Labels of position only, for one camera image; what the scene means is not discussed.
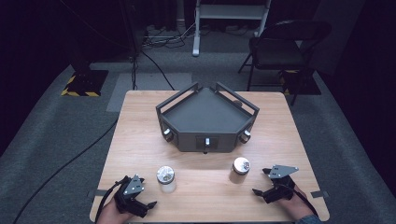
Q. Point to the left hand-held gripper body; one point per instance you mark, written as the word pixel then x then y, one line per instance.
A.
pixel 132 189

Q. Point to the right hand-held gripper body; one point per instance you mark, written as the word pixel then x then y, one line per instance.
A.
pixel 280 183

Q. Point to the clear jar with silver lid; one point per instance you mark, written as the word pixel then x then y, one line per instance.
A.
pixel 166 179

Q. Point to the person's right hand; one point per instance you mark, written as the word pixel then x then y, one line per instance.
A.
pixel 295 203

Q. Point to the person's left hand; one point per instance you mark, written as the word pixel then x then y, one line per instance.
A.
pixel 109 213

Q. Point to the grey tape strip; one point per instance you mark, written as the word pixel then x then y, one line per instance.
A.
pixel 97 193
pixel 319 194

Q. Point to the dark grey corner shelf rack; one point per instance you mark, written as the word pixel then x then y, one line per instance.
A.
pixel 205 119

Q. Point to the black yellow striped base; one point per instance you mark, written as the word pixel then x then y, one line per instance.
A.
pixel 300 82
pixel 84 82

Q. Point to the black folding chair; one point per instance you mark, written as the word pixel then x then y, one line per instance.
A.
pixel 280 49

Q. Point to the black stand pole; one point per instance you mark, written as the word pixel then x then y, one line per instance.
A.
pixel 134 37

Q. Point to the white metal stand frame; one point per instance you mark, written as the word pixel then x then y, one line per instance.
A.
pixel 229 14

